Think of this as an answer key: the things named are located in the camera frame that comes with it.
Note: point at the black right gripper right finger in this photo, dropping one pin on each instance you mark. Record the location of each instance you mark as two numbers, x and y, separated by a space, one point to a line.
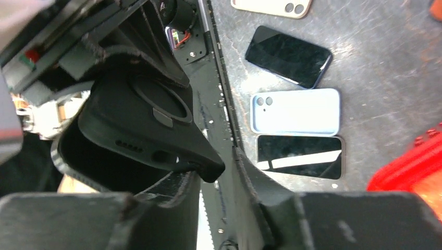
270 216

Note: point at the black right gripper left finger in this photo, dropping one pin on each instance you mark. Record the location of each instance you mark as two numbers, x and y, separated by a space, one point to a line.
164 216

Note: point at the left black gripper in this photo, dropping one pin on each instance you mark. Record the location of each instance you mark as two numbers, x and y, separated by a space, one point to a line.
74 42

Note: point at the black phone from blue case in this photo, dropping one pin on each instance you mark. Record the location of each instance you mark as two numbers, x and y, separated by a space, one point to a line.
319 157

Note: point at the blue phone with black screen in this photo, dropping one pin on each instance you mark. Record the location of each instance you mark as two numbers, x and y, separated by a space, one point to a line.
293 59

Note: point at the red plastic basket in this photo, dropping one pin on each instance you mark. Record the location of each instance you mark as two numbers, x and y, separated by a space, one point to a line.
417 171

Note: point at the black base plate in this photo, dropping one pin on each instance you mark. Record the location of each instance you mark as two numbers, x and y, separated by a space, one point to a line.
199 57

